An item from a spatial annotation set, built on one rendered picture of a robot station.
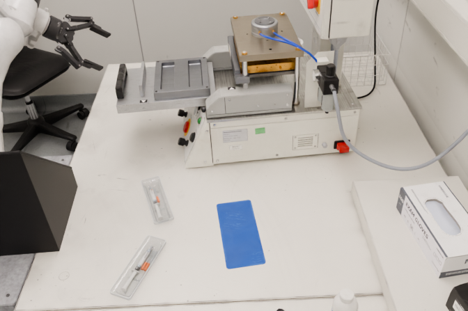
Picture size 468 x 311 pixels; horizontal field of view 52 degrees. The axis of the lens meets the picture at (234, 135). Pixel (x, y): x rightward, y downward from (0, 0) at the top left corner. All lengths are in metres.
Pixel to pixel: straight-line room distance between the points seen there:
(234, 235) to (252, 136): 0.32
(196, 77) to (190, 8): 1.45
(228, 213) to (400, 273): 0.47
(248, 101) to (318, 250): 0.46
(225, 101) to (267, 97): 0.12
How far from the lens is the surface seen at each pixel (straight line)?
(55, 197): 1.34
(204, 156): 1.47
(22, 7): 1.57
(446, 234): 1.22
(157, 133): 1.67
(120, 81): 1.48
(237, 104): 1.38
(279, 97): 1.38
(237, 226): 1.32
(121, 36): 3.05
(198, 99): 1.42
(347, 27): 1.33
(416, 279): 1.21
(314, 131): 1.47
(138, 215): 1.39
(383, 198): 1.36
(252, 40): 1.41
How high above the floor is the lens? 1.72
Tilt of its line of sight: 37 degrees down
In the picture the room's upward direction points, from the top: 3 degrees counter-clockwise
